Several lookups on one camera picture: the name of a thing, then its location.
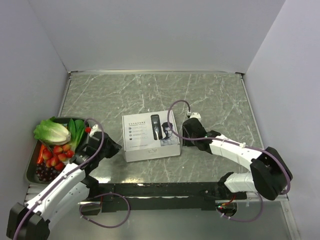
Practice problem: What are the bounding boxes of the metal tray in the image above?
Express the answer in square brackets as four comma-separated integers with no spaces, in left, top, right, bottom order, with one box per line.
[25,117,85,186]

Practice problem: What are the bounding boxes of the orange red pepper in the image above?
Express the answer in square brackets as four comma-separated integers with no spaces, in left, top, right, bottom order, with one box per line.
[36,144,46,165]

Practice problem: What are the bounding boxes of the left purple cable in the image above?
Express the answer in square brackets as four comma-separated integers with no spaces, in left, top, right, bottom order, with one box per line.
[12,117,131,240]

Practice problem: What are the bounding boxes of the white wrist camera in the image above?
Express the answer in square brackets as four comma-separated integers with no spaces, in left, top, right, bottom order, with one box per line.
[187,111,202,121]
[84,124,102,137]

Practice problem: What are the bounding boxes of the red strawberries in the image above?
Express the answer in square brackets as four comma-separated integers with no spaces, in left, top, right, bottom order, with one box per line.
[42,144,75,171]

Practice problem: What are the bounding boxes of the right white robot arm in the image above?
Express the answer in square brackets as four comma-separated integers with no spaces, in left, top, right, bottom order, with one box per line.
[182,117,293,201]

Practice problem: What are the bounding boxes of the dark purple grapes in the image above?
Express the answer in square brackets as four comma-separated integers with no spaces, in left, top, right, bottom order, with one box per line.
[35,162,61,183]

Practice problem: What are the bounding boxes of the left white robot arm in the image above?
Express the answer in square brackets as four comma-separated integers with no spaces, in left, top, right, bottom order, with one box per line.
[6,131,122,240]

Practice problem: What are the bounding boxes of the black silver hair clipper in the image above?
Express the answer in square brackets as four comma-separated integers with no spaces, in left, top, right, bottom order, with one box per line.
[150,114,163,141]

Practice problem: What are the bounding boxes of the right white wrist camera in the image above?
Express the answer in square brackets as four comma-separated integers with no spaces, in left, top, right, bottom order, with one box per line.
[187,111,202,121]

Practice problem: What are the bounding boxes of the green lettuce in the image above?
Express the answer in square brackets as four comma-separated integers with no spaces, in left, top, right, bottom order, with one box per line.
[33,119,71,145]

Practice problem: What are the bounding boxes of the green leafy vegetable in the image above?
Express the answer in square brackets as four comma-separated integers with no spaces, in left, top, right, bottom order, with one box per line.
[67,118,85,152]

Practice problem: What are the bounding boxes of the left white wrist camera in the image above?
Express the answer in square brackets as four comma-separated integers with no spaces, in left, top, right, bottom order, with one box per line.
[84,124,102,137]

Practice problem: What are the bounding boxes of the white box with black tray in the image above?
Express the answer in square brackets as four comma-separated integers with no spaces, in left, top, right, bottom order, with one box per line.
[122,110,181,163]

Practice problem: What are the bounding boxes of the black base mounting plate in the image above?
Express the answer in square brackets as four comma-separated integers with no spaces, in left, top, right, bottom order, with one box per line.
[86,182,247,213]

